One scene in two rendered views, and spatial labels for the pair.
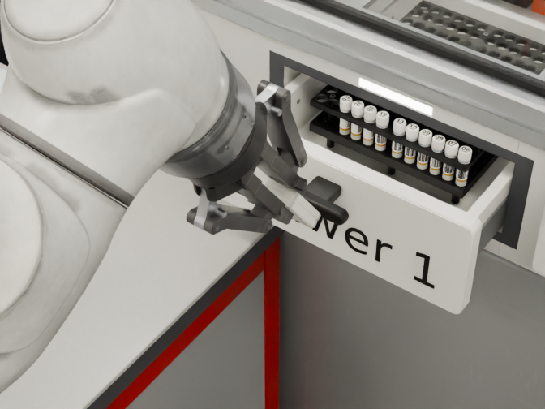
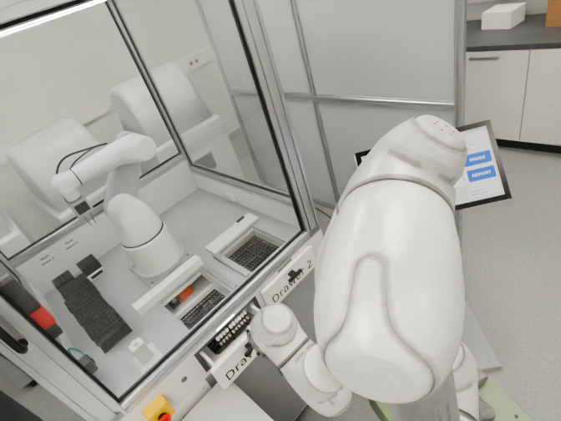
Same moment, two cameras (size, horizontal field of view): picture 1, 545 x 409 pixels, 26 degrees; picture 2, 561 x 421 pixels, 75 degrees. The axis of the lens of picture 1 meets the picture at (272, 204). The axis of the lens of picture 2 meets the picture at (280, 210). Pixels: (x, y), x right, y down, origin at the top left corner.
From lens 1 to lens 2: 0.73 m
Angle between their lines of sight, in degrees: 54
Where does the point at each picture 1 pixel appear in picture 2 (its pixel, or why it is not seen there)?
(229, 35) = (181, 367)
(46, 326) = not seen: hidden behind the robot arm
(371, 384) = (261, 383)
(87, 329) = not seen: outside the picture
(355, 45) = (211, 325)
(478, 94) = (239, 298)
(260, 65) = (194, 361)
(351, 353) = (254, 385)
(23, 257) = not seen: hidden behind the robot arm
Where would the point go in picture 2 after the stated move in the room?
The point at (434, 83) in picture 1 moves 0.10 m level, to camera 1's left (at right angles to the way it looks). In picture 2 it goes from (229, 309) to (221, 334)
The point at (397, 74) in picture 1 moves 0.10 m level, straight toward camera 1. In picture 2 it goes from (222, 317) to (248, 320)
